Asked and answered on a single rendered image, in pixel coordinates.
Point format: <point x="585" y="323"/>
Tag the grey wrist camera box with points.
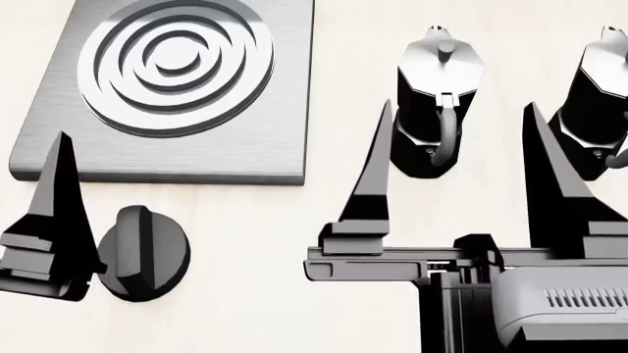
<point x="564" y="323"/>

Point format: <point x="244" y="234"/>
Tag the black silver moka pot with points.
<point x="584" y="125"/>
<point x="422" y="121"/>

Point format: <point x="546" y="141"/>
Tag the black round stove knob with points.
<point x="147" y="257"/>

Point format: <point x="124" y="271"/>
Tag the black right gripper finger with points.
<point x="370" y="206"/>
<point x="554" y="206"/>

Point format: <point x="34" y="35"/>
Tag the silver spiral burner coil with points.
<point x="230" y="55"/>

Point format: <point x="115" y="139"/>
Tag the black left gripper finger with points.
<point x="64" y="206"/>

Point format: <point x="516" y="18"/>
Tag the silver square stove plate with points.
<point x="279" y="147"/>

